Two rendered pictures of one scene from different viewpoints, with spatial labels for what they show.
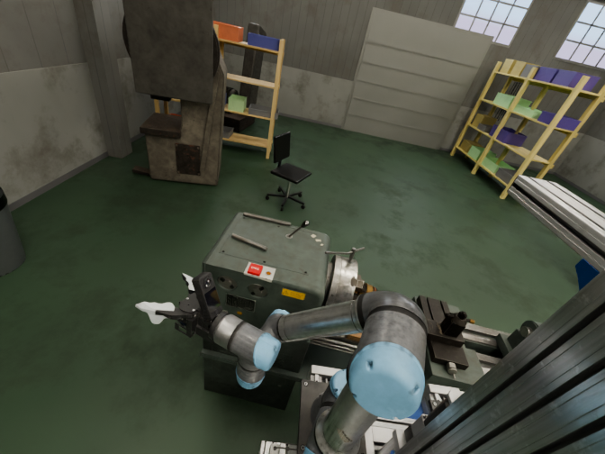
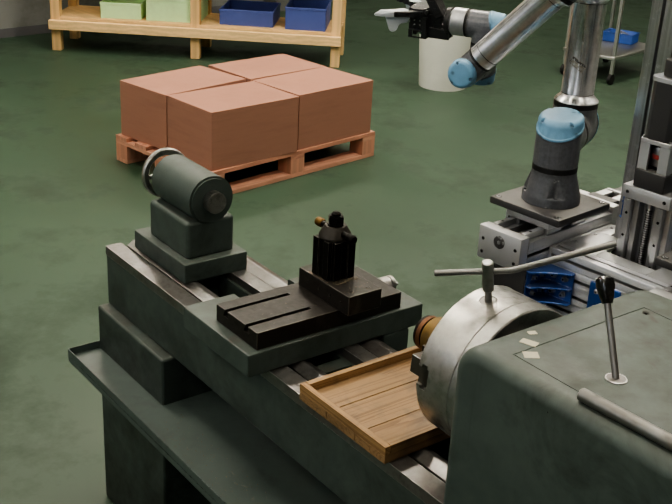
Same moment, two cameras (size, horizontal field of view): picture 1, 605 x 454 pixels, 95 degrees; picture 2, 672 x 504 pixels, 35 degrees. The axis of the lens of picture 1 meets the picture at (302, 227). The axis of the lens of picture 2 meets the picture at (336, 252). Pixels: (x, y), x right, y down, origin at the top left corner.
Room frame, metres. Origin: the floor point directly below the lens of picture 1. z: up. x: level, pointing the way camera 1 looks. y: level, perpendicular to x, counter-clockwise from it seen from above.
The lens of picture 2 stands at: (2.56, 0.94, 2.10)
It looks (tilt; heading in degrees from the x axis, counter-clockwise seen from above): 23 degrees down; 231
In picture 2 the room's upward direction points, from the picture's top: 3 degrees clockwise
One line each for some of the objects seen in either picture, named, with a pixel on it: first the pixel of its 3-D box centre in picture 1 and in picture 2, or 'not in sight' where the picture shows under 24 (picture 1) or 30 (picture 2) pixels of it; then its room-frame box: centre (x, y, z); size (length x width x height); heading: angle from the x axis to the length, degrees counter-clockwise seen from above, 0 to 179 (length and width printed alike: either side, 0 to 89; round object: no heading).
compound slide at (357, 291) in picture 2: (442, 332); (339, 286); (1.04, -0.89, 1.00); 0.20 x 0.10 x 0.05; 89
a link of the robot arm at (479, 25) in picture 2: not in sight; (487, 26); (0.46, -1.03, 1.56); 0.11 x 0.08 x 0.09; 116
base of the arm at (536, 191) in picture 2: not in sight; (552, 181); (0.46, -0.74, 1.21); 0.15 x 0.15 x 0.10
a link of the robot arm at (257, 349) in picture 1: (255, 346); not in sight; (0.38, 0.04, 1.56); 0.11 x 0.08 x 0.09; 73
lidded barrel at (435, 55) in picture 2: not in sight; (445, 51); (-3.39, -5.08, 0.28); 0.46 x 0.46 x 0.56
